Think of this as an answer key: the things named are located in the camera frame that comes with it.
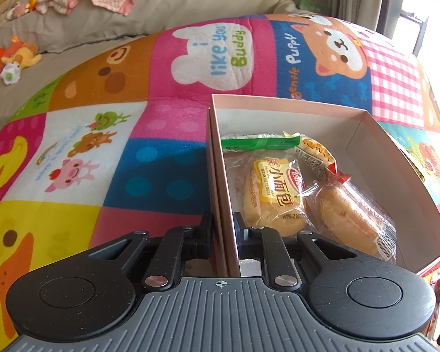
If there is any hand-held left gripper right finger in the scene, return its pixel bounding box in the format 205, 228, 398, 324
233, 211, 360, 290

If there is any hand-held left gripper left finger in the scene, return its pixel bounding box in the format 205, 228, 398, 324
84, 211, 215, 292

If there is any yellow label bread packet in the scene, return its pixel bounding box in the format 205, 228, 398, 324
235, 154, 310, 239

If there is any green snack packet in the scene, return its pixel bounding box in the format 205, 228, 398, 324
221, 134, 302, 153

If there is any orange print snack packet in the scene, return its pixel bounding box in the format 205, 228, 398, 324
283, 131, 338, 182

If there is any clear long bread packet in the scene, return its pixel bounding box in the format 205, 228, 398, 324
302, 172, 397, 265

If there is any pink cardboard box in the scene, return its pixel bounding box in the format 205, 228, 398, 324
205, 93, 440, 277

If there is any colourful cartoon play mat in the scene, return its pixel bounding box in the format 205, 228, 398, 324
0, 13, 440, 352

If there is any light green box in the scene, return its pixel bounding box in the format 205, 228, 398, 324
299, 0, 331, 14

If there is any white green small toy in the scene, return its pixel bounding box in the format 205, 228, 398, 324
0, 62, 23, 86

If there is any orange plush toy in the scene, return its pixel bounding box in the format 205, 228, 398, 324
0, 41, 43, 75

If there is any small orange baby toy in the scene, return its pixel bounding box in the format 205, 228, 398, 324
6, 0, 38, 21

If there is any dark window frame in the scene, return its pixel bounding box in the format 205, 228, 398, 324
385, 0, 440, 56

